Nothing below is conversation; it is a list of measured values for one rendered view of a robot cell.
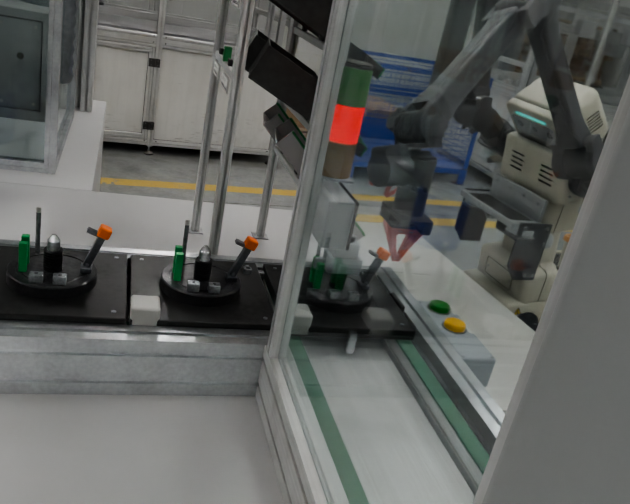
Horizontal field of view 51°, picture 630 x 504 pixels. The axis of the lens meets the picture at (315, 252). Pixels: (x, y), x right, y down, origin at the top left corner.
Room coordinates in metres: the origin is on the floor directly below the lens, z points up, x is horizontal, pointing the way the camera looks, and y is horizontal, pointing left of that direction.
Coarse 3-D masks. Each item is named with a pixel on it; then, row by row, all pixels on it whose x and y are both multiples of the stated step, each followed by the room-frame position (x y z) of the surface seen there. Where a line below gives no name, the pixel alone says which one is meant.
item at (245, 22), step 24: (240, 24) 1.24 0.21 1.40; (216, 48) 1.55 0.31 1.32; (240, 48) 1.24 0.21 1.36; (288, 48) 1.60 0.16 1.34; (240, 72) 1.24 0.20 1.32; (216, 96) 1.55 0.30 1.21; (240, 96) 1.24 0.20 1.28; (216, 192) 1.24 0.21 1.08; (264, 192) 1.60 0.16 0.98; (192, 216) 1.56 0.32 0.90; (216, 216) 1.24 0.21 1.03; (264, 216) 1.61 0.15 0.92; (216, 240) 1.24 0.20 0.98
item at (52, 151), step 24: (48, 48) 1.74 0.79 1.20; (48, 72) 1.74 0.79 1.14; (48, 96) 1.75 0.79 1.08; (72, 96) 2.38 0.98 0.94; (48, 120) 1.75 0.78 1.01; (72, 120) 2.33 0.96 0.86; (48, 144) 1.75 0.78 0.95; (0, 168) 1.71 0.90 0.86; (24, 168) 1.73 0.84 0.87; (48, 168) 1.75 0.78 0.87
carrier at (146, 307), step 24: (144, 264) 1.09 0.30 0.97; (168, 264) 1.11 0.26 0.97; (192, 264) 1.09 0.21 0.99; (216, 264) 1.11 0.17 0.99; (144, 288) 1.00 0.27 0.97; (168, 288) 0.99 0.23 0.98; (192, 288) 0.98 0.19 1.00; (216, 288) 1.00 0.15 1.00; (240, 288) 1.05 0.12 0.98; (264, 288) 1.09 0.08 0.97; (144, 312) 0.90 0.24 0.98; (168, 312) 0.94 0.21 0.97; (192, 312) 0.95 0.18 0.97; (216, 312) 0.97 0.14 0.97; (240, 312) 0.99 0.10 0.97; (264, 312) 1.00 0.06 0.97
